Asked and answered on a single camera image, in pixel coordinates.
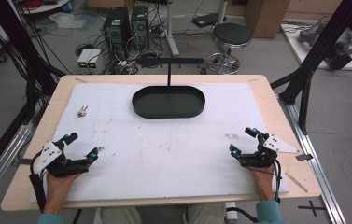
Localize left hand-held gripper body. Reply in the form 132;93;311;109
33;140;91;178

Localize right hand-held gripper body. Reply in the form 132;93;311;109
238;133;301;169

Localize person's left hand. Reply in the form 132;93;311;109
43;172;82;204

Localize person's right hand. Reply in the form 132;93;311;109
246;165;276;201

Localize small silver metal piece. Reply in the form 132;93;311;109
77;105;90;119

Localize grey tape piece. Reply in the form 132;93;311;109
295;152;315;162

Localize thin wooden stick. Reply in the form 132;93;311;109
284;171;310;194

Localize white power strip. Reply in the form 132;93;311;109
224;202;239;224

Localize person's right leg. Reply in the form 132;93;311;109
185;203;228;224

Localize white foam mat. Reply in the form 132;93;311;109
30;82;290;204

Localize white power supply unit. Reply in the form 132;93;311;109
87;49;103;75
77;49;92;75

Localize black stand with oval tray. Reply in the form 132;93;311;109
132;56;206;119

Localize white floor board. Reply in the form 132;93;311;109
280;22;352;72

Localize black round stool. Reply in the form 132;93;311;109
206;22;253;76

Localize brown cardboard box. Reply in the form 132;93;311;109
244;0;291;39

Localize clear plastic sheet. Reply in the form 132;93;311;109
48;11;88;31

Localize large black computer tower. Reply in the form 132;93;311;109
102;7;132;61

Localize flat black device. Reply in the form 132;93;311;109
191;12;228;29

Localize slim black computer tower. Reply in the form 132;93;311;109
130;4;150;51

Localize white desk leg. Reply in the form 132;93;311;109
164;0;180;57

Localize round white table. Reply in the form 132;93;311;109
17;0;72;15

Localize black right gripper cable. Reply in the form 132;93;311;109
271;159;284;203

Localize black power strip cable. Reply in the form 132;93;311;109
233;206;260;224

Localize black metal frame post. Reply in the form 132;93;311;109
0;0;68;126
270;0;352;135

